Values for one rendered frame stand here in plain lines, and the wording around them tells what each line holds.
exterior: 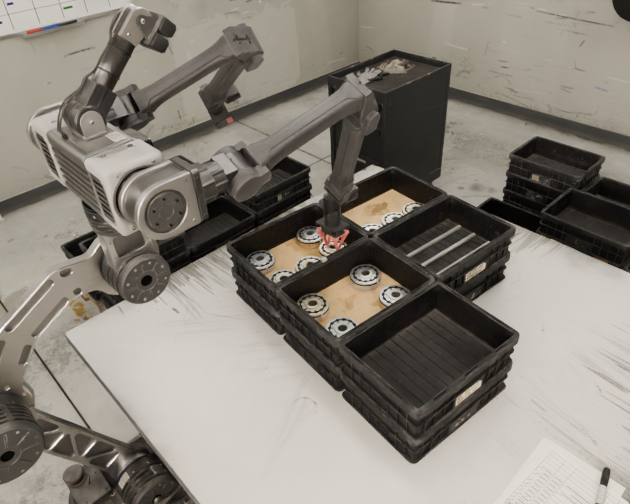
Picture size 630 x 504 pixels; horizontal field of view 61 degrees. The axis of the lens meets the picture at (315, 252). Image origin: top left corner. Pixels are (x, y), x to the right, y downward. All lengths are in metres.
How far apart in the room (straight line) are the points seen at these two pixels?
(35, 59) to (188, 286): 2.51
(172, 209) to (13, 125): 3.23
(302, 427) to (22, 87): 3.25
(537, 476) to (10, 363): 1.35
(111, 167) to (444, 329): 1.04
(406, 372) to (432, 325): 0.20
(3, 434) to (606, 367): 1.64
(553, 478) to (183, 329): 1.20
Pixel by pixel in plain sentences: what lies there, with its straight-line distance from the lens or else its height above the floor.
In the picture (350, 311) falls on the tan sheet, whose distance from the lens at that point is 1.69.
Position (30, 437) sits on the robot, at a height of 0.90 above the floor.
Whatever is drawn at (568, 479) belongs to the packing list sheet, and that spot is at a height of 0.70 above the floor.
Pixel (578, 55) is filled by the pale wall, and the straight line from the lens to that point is 4.74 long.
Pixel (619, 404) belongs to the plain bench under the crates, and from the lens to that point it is 1.79.
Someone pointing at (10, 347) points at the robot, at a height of 1.06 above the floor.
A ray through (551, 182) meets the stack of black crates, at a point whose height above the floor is 0.51.
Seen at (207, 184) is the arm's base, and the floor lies 1.47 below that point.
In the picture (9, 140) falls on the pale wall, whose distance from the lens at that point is 4.29.
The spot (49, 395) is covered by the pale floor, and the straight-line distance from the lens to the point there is 2.90.
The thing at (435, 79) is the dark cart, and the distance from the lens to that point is 3.38.
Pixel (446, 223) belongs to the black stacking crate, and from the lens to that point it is 2.09.
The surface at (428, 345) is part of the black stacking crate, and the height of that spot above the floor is 0.83.
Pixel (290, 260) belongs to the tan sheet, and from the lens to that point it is 1.90.
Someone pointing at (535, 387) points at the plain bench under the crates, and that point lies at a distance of 1.74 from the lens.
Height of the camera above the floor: 2.01
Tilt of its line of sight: 38 degrees down
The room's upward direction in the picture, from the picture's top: 4 degrees counter-clockwise
